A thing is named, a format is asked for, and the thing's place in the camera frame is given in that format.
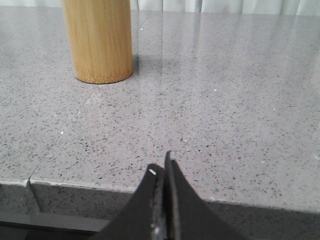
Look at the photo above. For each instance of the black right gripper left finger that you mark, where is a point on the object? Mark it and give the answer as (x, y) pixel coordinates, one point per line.
(142, 218)

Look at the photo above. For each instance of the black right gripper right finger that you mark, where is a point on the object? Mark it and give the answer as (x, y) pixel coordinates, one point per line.
(187, 215)

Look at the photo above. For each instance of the bamboo wooden cylinder holder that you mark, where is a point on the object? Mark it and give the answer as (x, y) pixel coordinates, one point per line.
(100, 39)

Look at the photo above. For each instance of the white curtain backdrop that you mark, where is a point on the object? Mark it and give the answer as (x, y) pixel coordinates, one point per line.
(259, 7)

